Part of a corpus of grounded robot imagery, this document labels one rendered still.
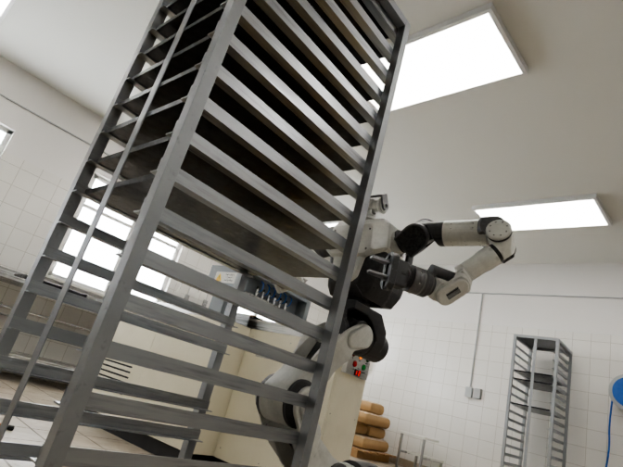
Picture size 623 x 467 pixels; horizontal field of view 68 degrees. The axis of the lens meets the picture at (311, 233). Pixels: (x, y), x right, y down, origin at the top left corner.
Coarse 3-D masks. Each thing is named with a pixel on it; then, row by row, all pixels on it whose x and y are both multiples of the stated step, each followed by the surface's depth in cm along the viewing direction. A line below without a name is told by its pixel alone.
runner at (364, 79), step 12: (288, 0) 125; (300, 0) 125; (300, 12) 127; (312, 12) 129; (312, 24) 130; (324, 24) 132; (324, 36) 134; (336, 36) 136; (336, 48) 137; (348, 60) 140; (360, 72) 145; (372, 84) 149; (372, 96) 153
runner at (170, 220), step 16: (160, 224) 93; (176, 224) 94; (192, 224) 97; (192, 240) 99; (208, 240) 100; (224, 240) 103; (224, 256) 104; (240, 256) 106; (256, 272) 112; (272, 272) 113; (288, 288) 119; (304, 288) 122; (320, 304) 128
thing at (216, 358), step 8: (240, 280) 160; (240, 288) 159; (232, 304) 157; (224, 312) 157; (232, 312) 156; (224, 344) 154; (216, 352) 151; (216, 360) 151; (216, 368) 151; (208, 384) 148; (200, 392) 148; (208, 392) 148; (184, 440) 143; (184, 448) 142; (192, 448) 143; (184, 456) 141
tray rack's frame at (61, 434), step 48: (192, 0) 125; (240, 0) 105; (384, 0) 153; (144, 48) 136; (192, 96) 96; (96, 144) 125; (48, 240) 115; (144, 240) 85; (0, 336) 108; (96, 336) 78; (0, 432) 88
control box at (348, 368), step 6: (348, 360) 248; (354, 360) 253; (360, 360) 258; (342, 366) 248; (348, 366) 248; (360, 366) 258; (366, 366) 263; (348, 372) 248; (354, 372) 253; (360, 372) 257; (366, 372) 263; (360, 378) 261; (366, 378) 263
